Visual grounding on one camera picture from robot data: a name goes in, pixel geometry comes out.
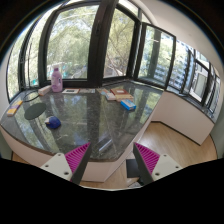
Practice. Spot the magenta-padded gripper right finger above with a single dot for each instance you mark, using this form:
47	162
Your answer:
148	158

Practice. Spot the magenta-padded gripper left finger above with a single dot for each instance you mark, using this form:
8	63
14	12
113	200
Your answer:
75	158

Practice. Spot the blue and white computer mouse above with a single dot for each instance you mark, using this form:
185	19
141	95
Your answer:
53	122

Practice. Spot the dark round mouse pad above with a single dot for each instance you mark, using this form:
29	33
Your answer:
35	111

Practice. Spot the beige flat box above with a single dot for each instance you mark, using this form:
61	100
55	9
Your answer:
124	97

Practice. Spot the white card with dark print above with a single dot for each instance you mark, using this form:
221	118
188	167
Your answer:
70	91

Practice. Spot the grey flat booklet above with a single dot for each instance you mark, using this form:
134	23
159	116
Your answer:
87	90

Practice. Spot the white slim box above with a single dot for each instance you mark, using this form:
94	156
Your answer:
110	96

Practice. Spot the colourful slim box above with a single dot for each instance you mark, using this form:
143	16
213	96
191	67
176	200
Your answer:
102	90

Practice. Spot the red flat box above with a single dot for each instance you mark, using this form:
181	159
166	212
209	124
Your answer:
118	91

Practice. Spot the white and orange carton box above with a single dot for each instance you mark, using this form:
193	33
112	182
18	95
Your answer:
44	90

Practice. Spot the yellow and purple flat box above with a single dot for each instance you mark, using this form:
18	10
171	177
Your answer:
14	108

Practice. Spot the purple detergent bottle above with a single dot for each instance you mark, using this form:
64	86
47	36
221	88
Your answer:
56	80

